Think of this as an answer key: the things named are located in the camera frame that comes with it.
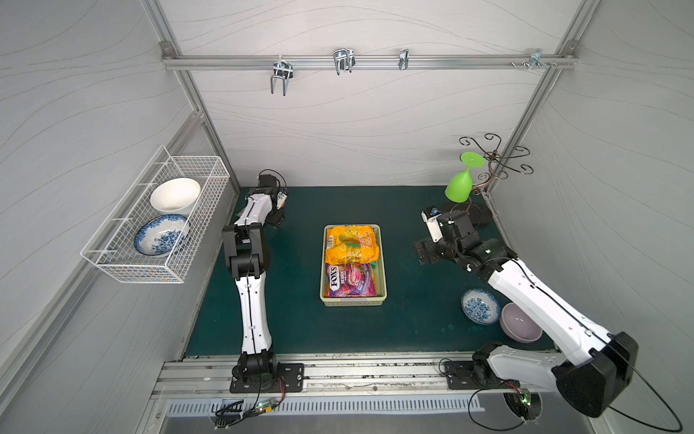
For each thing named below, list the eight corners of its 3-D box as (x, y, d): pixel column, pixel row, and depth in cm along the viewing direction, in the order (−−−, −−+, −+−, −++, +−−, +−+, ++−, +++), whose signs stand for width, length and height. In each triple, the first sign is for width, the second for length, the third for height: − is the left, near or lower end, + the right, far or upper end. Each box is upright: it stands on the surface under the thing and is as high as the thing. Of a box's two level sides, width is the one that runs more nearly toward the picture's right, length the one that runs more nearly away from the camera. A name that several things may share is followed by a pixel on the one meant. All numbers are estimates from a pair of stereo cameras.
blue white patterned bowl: (466, 324, 84) (469, 320, 82) (458, 292, 91) (461, 288, 88) (501, 324, 84) (505, 320, 82) (490, 292, 91) (494, 288, 88)
